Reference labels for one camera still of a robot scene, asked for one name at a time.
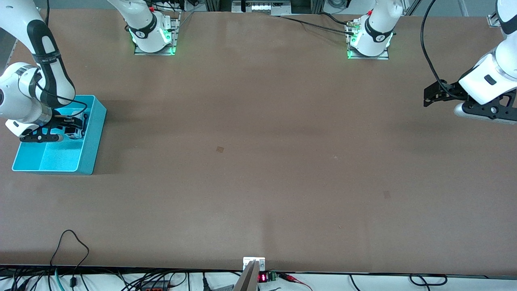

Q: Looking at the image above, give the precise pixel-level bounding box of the blue plastic bin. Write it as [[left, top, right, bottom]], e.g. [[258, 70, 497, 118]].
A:
[[11, 95, 107, 175]]

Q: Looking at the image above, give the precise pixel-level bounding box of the grey metal side panel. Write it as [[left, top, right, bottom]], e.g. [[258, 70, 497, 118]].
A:
[[0, 29, 19, 70]]

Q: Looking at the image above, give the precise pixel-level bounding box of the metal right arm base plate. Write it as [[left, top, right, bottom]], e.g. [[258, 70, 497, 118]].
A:
[[134, 11, 181, 56]]

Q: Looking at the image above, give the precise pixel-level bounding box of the thin black looped cable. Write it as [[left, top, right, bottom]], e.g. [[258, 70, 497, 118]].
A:
[[50, 230, 90, 270]]

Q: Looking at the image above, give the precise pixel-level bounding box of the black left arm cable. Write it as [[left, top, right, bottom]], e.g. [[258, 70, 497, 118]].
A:
[[420, 0, 455, 97]]

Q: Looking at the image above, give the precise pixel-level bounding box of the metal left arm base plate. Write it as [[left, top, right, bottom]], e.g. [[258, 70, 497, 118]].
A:
[[347, 20, 390, 60]]

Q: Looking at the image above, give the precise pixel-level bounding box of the grey metal bar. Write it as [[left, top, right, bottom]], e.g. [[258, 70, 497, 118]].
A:
[[233, 260, 260, 291]]

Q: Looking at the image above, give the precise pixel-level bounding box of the red clip lead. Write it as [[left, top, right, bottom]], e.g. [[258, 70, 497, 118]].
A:
[[279, 273, 313, 291]]

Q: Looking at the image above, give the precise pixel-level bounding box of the long black base cable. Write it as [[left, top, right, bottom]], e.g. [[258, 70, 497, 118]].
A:
[[279, 15, 356, 36]]

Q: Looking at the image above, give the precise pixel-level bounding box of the short black base cable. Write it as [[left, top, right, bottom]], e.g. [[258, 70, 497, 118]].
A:
[[318, 12, 356, 27]]

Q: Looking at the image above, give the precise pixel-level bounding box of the black coiled cable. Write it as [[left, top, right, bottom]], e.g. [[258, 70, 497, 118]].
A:
[[409, 274, 448, 287]]

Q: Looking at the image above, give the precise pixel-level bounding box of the metal device with white lights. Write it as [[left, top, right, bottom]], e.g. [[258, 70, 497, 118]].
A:
[[231, 0, 292, 16]]

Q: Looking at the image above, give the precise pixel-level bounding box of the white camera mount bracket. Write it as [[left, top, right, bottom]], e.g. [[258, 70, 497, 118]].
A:
[[243, 257, 266, 271]]

